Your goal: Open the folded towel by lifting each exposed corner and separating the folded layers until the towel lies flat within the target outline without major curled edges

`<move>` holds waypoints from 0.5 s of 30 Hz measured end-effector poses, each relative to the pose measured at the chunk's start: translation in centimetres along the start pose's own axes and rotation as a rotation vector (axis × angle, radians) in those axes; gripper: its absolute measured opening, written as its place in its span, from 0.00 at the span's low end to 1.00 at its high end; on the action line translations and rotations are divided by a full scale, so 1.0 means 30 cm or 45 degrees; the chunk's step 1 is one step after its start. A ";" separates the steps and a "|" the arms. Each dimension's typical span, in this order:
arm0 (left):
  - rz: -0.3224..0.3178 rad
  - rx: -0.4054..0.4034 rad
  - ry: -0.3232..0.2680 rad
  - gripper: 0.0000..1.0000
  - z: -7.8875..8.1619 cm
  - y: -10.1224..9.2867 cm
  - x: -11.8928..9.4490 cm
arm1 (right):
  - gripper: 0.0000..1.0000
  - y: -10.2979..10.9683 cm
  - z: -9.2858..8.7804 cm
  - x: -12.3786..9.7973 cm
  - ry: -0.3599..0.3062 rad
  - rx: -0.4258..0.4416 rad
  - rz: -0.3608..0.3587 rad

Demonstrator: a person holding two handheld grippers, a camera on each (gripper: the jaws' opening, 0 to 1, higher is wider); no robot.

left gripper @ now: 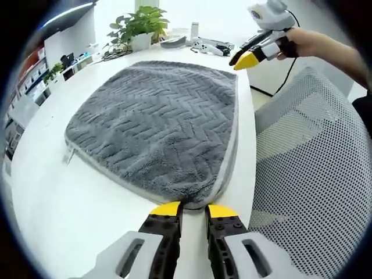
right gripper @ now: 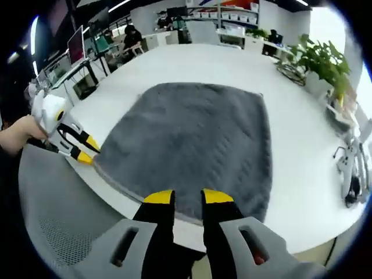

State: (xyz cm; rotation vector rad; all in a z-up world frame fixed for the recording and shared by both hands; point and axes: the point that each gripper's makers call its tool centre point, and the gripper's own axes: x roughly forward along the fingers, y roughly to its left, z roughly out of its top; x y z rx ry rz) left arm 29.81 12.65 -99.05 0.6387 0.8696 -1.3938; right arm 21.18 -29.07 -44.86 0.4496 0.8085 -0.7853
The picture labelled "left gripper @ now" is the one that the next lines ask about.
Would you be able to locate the row of white desks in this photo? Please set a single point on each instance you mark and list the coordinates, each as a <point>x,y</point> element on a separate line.
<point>80,65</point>

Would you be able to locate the person's right hand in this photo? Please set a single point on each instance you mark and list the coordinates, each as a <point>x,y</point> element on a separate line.
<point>292,43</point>

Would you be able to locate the large potted plant white pot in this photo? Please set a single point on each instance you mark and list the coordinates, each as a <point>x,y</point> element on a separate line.
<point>139,26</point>

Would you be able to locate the white game controller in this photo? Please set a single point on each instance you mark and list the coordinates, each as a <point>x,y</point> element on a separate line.
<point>207,48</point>

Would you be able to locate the grey mesh chair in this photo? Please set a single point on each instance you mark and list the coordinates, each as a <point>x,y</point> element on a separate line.
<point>308,174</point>

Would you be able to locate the white bottle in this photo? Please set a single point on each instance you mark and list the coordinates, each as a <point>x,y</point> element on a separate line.
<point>194,30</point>

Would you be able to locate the shelf with white boxes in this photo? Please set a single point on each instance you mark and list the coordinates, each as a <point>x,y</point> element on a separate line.
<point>30,75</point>

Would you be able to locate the small potted plant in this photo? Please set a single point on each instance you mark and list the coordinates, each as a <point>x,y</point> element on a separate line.
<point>53,72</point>

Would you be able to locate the grey towel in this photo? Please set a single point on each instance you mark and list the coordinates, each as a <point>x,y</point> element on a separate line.
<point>157,128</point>

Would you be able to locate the person's dark clothing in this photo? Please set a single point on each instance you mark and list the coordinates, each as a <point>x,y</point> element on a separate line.
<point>364,106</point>

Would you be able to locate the grey dish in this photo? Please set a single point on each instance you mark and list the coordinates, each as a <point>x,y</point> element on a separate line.
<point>174,42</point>

